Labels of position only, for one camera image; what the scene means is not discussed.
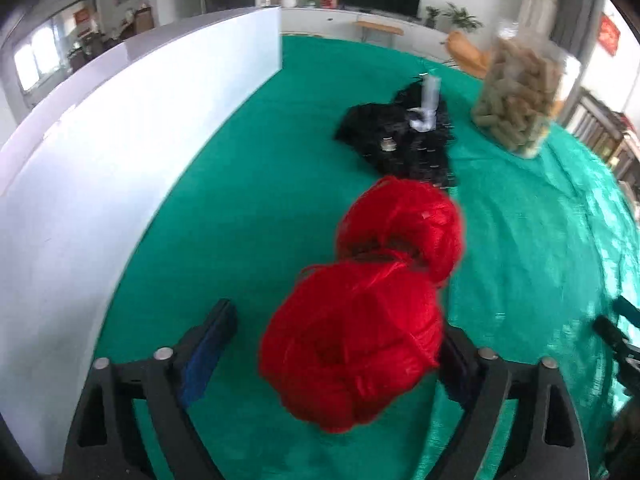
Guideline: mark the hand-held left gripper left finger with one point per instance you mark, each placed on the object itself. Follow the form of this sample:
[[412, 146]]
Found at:
[[207, 355]]

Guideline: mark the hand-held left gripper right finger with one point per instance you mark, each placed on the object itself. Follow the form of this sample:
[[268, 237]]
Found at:
[[457, 375]]

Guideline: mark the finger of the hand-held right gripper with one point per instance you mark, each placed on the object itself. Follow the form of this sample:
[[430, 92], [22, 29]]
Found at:
[[630, 310], [612, 335]]

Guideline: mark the red yarn ball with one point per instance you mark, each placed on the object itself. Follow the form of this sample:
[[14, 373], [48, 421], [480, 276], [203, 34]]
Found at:
[[400, 220], [350, 350]]

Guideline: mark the wooden railing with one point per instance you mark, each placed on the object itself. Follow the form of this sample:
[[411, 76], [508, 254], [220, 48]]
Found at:
[[605, 135]]

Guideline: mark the white long box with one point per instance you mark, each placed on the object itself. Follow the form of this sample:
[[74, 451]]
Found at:
[[100, 210]]

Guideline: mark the green satin cloth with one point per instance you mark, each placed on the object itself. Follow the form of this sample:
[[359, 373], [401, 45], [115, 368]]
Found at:
[[275, 185]]

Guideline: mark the black lace cloth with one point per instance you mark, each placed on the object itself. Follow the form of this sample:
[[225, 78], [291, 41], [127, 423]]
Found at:
[[400, 160]]

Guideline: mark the clear plastic snack jar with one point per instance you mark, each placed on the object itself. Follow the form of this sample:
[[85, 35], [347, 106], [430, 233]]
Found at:
[[520, 100]]

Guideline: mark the orange lounge chair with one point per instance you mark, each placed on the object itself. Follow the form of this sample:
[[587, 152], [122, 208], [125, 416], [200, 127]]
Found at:
[[467, 55]]

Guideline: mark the grey curtain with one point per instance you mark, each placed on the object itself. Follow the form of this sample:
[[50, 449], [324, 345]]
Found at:
[[575, 10]]

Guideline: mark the wooden dining chair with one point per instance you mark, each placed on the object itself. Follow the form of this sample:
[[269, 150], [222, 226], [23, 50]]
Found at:
[[82, 57], [142, 17]]

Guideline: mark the covered tower air conditioner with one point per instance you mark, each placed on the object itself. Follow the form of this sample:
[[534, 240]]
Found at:
[[540, 0]]

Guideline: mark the large green potted plant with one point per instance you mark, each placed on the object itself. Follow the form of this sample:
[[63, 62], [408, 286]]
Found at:
[[462, 17]]

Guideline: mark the white television cabinet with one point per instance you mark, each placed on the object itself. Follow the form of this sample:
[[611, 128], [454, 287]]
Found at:
[[320, 20]]

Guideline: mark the small dark potted plant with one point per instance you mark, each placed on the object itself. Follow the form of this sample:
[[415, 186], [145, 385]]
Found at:
[[432, 16]]

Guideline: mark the light wooden bench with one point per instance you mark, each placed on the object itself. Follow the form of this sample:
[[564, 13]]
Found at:
[[377, 27]]

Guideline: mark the red window sign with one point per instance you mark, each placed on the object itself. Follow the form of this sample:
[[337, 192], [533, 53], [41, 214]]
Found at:
[[81, 17]]

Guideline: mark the red wall hanging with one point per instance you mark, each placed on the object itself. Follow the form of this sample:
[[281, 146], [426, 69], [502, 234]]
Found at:
[[609, 35]]

